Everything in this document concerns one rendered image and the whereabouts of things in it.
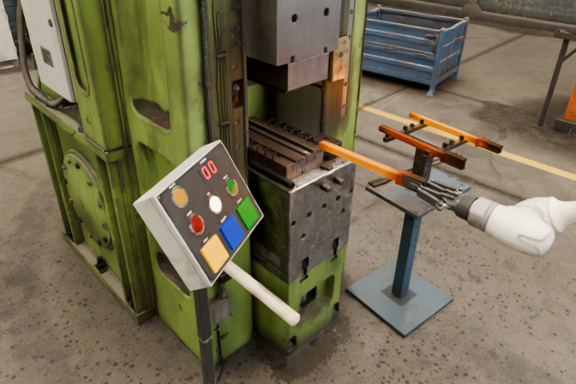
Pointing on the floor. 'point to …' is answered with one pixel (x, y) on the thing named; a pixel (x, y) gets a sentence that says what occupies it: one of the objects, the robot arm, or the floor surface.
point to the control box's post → (205, 335)
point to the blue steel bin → (414, 45)
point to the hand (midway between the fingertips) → (412, 182)
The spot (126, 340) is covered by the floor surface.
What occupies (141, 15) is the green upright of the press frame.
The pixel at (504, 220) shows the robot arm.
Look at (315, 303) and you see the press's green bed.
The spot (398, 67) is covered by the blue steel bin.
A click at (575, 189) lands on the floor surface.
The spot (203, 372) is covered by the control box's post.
